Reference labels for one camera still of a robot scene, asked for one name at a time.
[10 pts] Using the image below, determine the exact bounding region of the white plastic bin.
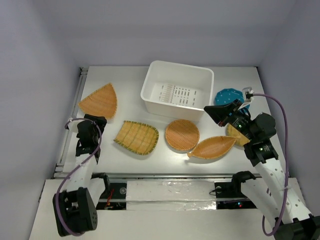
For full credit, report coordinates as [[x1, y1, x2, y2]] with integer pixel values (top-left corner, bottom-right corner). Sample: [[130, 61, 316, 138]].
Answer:
[[140, 60, 215, 122]]

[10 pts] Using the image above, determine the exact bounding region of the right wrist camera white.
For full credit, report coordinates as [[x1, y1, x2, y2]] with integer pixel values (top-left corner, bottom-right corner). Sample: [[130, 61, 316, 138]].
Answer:
[[239, 87, 254, 109]]

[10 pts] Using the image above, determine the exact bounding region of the fan-shaped woven bamboo plate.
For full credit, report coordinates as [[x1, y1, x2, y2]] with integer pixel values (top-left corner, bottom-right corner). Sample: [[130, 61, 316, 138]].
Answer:
[[78, 83, 118, 120]]

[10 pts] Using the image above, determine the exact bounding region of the aluminium frame rail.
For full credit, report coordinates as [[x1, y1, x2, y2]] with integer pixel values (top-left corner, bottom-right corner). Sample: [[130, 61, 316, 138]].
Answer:
[[51, 66, 89, 179]]

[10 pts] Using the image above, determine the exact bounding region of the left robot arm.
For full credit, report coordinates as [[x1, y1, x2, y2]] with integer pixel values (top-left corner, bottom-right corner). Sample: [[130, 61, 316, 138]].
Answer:
[[52, 114, 111, 237]]

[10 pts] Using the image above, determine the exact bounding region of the blue polka dot plate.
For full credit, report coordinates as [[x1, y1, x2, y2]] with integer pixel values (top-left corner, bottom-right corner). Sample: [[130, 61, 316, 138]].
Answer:
[[213, 88, 250, 109]]

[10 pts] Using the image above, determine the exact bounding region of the leaf-shaped woven bamboo plate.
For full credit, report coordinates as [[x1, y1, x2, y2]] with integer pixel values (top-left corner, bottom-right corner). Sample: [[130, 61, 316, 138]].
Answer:
[[187, 136, 237, 159]]

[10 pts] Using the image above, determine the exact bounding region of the round orange woven plate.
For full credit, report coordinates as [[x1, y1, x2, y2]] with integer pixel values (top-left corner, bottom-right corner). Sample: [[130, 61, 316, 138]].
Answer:
[[165, 119, 200, 151]]

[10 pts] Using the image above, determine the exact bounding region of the green-rimmed rectangular bamboo plate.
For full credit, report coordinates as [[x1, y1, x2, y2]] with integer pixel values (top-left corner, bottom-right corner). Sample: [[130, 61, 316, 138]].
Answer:
[[113, 120, 159, 156]]

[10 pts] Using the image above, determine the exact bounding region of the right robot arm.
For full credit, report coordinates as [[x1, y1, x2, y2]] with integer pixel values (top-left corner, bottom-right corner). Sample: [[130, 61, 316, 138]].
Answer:
[[204, 99, 320, 240]]

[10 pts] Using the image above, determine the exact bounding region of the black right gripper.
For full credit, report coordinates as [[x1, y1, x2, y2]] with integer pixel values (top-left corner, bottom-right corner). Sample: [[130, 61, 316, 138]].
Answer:
[[204, 98, 256, 141]]

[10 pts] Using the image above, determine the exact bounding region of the round green-rimmed bamboo plate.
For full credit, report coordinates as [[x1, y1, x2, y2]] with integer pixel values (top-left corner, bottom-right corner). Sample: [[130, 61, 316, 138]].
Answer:
[[226, 124, 250, 147]]

